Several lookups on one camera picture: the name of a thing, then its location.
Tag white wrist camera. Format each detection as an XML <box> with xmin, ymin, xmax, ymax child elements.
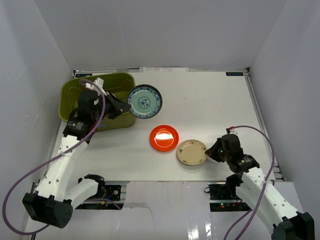
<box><xmin>81</xmin><ymin>77</ymin><xmax>107</xmax><ymax>96</ymax></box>
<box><xmin>226</xmin><ymin>126</ymin><xmax>238</xmax><ymax>136</ymax></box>

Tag cream floral plate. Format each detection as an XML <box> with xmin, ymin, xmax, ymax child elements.
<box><xmin>176</xmin><ymin>139</ymin><xmax>207</xmax><ymax>166</ymax></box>

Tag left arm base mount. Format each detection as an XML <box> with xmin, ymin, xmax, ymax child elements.
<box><xmin>85</xmin><ymin>184</ymin><xmax>123</xmax><ymax>210</ymax></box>

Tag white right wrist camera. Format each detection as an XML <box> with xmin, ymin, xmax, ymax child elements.
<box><xmin>226</xmin><ymin>126</ymin><xmax>238</xmax><ymax>136</ymax></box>

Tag green blue patterned small plate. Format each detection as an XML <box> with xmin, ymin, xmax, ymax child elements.
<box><xmin>127</xmin><ymin>84</ymin><xmax>163</xmax><ymax>119</ymax></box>

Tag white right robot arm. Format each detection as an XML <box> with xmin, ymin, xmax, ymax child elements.
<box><xmin>205</xmin><ymin>134</ymin><xmax>315</xmax><ymax>240</ymax></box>

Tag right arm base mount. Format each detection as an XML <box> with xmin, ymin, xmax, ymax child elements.
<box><xmin>204</xmin><ymin>182</ymin><xmax>251</xmax><ymax>213</ymax></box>

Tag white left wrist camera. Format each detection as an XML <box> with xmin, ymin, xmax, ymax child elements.
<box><xmin>81</xmin><ymin>77</ymin><xmax>107</xmax><ymax>96</ymax></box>

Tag white paper sheets at back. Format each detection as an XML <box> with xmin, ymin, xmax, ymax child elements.
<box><xmin>139</xmin><ymin>67</ymin><xmax>189</xmax><ymax>73</ymax></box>

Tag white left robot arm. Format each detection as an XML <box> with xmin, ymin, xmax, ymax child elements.
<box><xmin>22</xmin><ymin>90</ymin><xmax>131</xmax><ymax>228</ymax></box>

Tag orange glossy plate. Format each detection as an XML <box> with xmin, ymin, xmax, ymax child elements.
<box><xmin>149</xmin><ymin>124</ymin><xmax>180</xmax><ymax>152</ymax></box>

